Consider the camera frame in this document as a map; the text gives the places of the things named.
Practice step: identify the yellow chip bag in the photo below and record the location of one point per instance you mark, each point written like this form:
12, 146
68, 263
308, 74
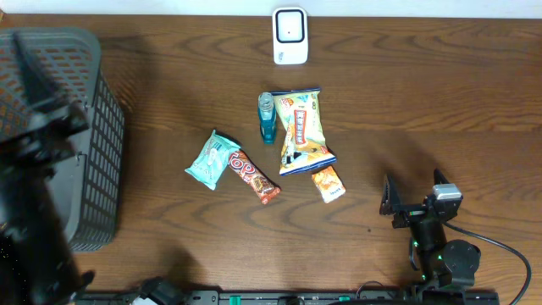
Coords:
304, 148

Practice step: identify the small orange snack packet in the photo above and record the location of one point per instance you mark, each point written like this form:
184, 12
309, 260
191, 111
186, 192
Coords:
328, 184

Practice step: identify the mint green wipes pack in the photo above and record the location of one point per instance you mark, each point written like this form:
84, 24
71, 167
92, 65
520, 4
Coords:
212, 160

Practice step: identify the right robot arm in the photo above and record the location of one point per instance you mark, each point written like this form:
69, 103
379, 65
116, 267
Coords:
444, 264

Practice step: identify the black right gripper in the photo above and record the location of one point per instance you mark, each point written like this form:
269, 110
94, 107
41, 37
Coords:
390, 205

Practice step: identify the blue mouthwash bottle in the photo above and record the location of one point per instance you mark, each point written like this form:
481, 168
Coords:
267, 116

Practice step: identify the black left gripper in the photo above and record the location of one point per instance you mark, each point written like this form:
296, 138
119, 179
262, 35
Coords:
25, 149

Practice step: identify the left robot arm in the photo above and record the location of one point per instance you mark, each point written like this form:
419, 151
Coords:
40, 268

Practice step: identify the red Top chocolate bar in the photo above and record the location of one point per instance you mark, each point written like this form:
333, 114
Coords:
265, 189

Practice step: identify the grey plastic mesh basket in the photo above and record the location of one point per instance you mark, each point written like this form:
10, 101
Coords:
85, 187

